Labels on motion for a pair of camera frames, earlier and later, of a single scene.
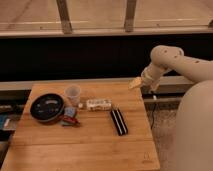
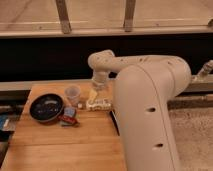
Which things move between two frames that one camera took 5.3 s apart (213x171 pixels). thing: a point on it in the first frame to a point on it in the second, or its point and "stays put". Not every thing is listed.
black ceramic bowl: [47, 107] stays put
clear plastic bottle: [97, 105] stays put
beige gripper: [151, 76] to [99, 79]
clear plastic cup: [72, 95] stays put
